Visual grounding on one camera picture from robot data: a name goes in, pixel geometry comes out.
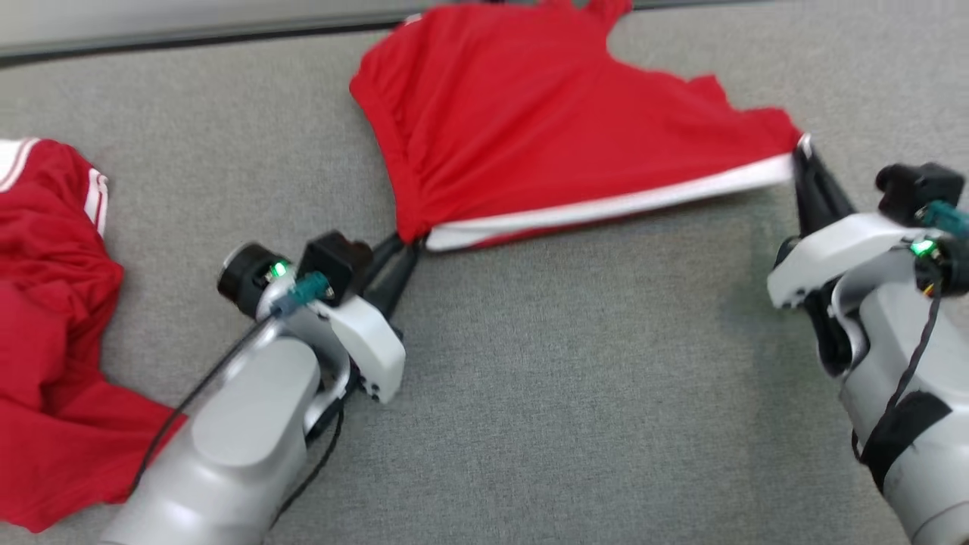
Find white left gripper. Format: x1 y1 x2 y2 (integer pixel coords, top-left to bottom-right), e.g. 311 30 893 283
324 231 422 405

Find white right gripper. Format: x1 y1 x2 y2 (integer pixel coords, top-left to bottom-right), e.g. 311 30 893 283
767 139 936 379

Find red shorts with white band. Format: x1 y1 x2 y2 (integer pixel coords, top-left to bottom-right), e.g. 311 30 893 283
348 0 812 252

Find red jersey with white sleeves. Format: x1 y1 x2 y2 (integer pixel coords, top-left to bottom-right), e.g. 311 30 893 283
0 138 190 533

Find left arm teal-plug cable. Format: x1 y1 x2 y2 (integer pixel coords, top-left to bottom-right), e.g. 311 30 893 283
125 271 335 500

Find arm teal-plug cable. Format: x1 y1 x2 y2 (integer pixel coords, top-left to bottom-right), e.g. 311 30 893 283
125 271 335 500
850 199 969 466

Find right arm teal-plug cable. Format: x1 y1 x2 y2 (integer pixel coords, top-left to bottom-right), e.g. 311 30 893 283
850 199 969 466

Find left arm braided black cable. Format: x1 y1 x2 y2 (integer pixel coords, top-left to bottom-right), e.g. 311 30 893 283
269 401 347 531

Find grey partition base rail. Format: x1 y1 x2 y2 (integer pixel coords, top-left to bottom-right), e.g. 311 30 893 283
0 17 413 70

